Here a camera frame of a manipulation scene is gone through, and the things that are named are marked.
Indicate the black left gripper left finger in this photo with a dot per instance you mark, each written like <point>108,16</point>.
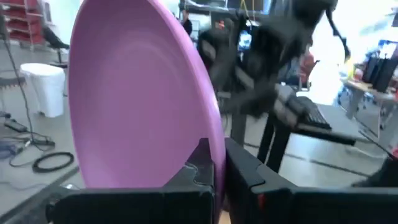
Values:
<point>140,208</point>

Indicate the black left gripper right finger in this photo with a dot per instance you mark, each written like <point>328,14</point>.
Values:
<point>311,208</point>

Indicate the purple plate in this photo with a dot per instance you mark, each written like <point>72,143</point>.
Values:
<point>130,93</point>

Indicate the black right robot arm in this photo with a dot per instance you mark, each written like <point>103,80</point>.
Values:
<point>264,46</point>

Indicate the cluttered wooden desk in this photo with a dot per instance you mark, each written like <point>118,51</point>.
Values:
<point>357,87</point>

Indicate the red office chair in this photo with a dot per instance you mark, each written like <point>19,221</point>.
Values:
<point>308,67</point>

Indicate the black power brick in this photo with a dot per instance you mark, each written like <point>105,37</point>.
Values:
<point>15,125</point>

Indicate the white waste bin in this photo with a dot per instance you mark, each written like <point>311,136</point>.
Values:
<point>43,90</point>

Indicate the lit computer monitor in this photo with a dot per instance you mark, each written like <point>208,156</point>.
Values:
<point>244,40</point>

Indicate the person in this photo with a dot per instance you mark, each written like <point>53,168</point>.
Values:
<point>187,26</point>

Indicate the black office chair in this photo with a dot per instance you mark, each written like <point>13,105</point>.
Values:
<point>54,40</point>

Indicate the red bin shelf rack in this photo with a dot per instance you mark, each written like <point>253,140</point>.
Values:
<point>25,18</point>

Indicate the black aluminium rig frame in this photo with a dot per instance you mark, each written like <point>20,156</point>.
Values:
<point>273,146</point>

